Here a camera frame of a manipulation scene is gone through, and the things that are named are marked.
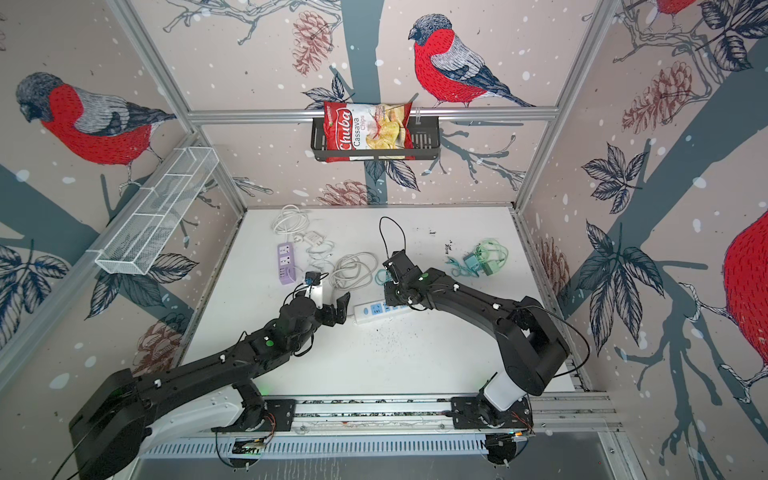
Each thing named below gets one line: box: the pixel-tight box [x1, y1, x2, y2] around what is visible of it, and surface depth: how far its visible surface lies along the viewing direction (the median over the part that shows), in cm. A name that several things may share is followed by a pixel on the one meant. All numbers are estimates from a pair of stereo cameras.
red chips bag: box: [324, 101, 415, 163], surface depth 90 cm
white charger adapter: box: [305, 231, 324, 246], surface depth 112 cm
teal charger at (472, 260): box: [462, 252, 479, 270], surface depth 104 cm
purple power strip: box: [277, 242, 297, 285], surface depth 103 cm
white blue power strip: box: [354, 300, 411, 325], surface depth 92 cm
